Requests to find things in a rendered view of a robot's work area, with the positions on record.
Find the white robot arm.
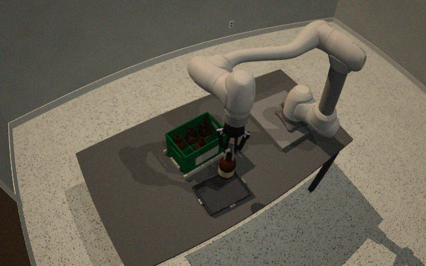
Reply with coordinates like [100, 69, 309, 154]
[187, 20, 367, 138]

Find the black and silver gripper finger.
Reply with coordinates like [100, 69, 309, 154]
[216, 127, 232, 160]
[232, 131, 250, 160]

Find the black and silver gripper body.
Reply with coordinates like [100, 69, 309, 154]
[222, 123, 245, 138]

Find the green crate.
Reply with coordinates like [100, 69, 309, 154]
[165, 115, 224, 174]

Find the brown glass bottle with cream label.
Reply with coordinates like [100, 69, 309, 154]
[218, 152, 236, 180]

